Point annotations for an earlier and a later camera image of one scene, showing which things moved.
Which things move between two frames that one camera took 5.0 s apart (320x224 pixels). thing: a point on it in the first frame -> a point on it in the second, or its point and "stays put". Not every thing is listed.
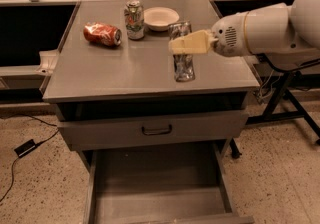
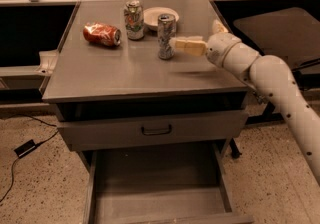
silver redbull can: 183,63 -> 166,25
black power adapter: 25,148 stays put
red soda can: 103,33 stays put
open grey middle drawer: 166,184 stays put
